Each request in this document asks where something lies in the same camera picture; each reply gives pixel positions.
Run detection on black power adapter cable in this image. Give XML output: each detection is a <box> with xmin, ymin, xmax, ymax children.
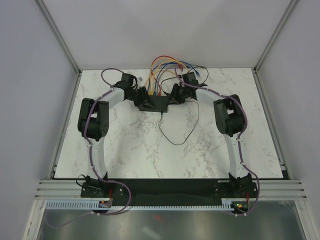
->
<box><xmin>158</xmin><ymin>65</ymin><xmax>209</xmax><ymax>145</ymax></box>

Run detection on aluminium frame post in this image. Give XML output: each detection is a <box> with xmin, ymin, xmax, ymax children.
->
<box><xmin>252</xmin><ymin>0</ymin><xmax>300</xmax><ymax>74</ymax></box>
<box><xmin>34</xmin><ymin>0</ymin><xmax>82</xmax><ymax>75</ymax></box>

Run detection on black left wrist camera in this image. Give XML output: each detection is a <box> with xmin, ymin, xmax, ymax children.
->
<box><xmin>120</xmin><ymin>73</ymin><xmax>137</xmax><ymax>87</ymax></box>

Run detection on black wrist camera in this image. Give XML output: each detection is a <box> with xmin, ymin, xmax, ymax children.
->
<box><xmin>120</xmin><ymin>73</ymin><xmax>137</xmax><ymax>87</ymax></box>
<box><xmin>182</xmin><ymin>72</ymin><xmax>199</xmax><ymax>86</ymax></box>

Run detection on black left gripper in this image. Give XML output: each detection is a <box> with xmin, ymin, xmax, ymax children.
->
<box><xmin>127</xmin><ymin>87</ymin><xmax>155</xmax><ymax>110</ymax></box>

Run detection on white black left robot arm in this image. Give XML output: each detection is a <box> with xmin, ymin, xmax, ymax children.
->
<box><xmin>77</xmin><ymin>81</ymin><xmax>154</xmax><ymax>198</ymax></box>

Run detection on black network switch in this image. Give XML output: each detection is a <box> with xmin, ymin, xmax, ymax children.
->
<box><xmin>138</xmin><ymin>95</ymin><xmax>168</xmax><ymax>113</ymax></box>

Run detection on right aluminium frame post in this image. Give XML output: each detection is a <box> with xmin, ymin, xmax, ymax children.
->
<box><xmin>252</xmin><ymin>0</ymin><xmax>300</xmax><ymax>74</ymax></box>

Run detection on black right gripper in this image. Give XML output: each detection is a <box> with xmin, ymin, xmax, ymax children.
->
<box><xmin>165</xmin><ymin>84</ymin><xmax>189</xmax><ymax>106</ymax></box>

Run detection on blue ethernet cable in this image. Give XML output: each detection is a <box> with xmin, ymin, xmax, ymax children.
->
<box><xmin>155</xmin><ymin>59</ymin><xmax>201</xmax><ymax>96</ymax></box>

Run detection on white slotted cable duct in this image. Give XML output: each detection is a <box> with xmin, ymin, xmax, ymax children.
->
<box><xmin>45</xmin><ymin>199</ymin><xmax>246</xmax><ymax>211</ymax></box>

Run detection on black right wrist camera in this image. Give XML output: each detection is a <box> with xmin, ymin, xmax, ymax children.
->
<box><xmin>182</xmin><ymin>72</ymin><xmax>199</xmax><ymax>86</ymax></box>

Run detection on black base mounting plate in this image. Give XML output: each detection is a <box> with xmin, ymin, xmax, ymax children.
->
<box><xmin>80</xmin><ymin>178</ymin><xmax>258</xmax><ymax>207</ymax></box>

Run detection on red ethernet cable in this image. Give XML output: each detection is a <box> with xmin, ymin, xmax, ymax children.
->
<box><xmin>150</xmin><ymin>55</ymin><xmax>179</xmax><ymax>97</ymax></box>

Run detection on left aluminium frame post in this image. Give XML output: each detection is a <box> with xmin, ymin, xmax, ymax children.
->
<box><xmin>34</xmin><ymin>0</ymin><xmax>82</xmax><ymax>75</ymax></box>

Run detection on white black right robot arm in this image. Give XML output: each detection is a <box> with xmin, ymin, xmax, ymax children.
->
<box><xmin>166</xmin><ymin>83</ymin><xmax>260</xmax><ymax>197</ymax></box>

